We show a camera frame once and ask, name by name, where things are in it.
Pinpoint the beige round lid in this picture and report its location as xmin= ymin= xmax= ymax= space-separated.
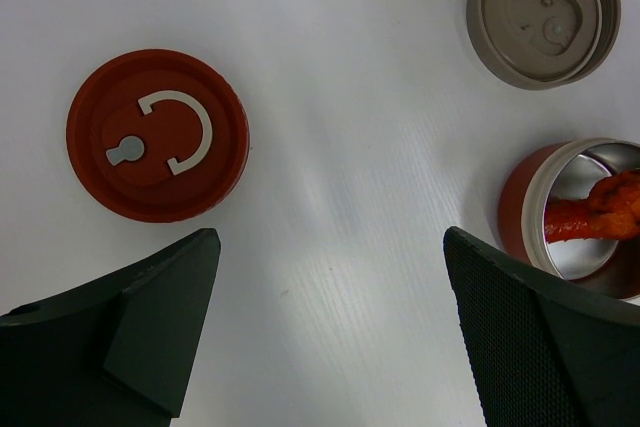
xmin=466 ymin=0 xmax=621 ymax=90

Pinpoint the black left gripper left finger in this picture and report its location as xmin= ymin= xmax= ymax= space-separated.
xmin=1 ymin=228 xmax=221 ymax=426

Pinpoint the red metal container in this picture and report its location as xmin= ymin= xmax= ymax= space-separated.
xmin=497 ymin=138 xmax=639 ymax=301

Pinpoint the red sausage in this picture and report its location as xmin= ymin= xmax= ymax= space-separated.
xmin=544 ymin=200 xmax=594 ymax=243

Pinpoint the red fried chicken piece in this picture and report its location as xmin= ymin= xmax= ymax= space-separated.
xmin=587 ymin=170 xmax=639 ymax=240

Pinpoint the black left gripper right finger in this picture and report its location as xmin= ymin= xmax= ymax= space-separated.
xmin=443 ymin=227 xmax=639 ymax=426

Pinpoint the red round lid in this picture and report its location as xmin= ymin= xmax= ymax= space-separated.
xmin=66 ymin=49 xmax=250 ymax=223

